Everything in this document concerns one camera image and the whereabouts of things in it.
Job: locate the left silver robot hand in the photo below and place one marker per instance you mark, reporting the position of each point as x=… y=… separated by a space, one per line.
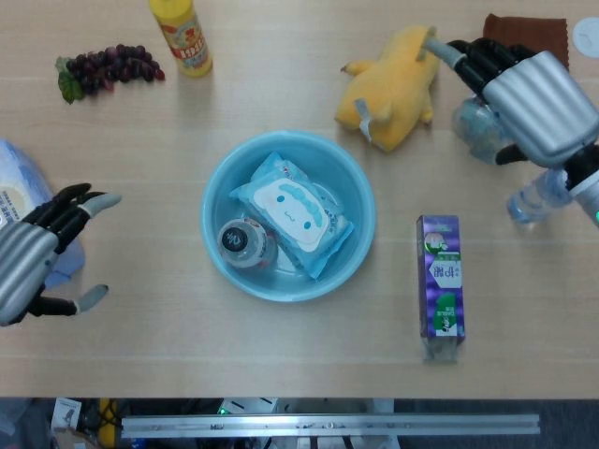
x=23 y=257

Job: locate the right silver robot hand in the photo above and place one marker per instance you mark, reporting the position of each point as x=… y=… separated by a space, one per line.
x=538 y=103

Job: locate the yellow plush dinosaur toy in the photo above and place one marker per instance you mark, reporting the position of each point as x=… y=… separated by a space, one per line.
x=398 y=89

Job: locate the clear drink bottle black cap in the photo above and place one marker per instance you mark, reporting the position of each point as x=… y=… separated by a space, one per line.
x=243 y=243

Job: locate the blue wet wipes pack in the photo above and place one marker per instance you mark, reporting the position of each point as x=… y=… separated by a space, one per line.
x=295 y=210

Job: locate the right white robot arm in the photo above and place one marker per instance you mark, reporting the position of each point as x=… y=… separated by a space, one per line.
x=587 y=187

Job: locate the light blue plastic basin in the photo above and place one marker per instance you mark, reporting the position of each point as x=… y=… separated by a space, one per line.
x=214 y=206

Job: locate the clear jar of clips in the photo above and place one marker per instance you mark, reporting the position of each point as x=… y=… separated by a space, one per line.
x=472 y=126

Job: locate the blue tissue paper pack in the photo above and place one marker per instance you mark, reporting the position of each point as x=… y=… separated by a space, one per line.
x=18 y=182

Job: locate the brown folded cloth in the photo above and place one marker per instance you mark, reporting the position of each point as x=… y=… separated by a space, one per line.
x=524 y=28

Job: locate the clear water bottle white cap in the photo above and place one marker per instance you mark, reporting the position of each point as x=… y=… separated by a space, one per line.
x=538 y=201

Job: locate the purple toothpaste box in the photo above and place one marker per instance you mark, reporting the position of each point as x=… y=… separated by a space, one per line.
x=442 y=280

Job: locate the purple plastic grape bunch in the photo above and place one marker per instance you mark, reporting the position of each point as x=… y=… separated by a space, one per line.
x=112 y=65

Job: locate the aluminium profile rail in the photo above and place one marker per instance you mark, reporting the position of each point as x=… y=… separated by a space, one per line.
x=327 y=424

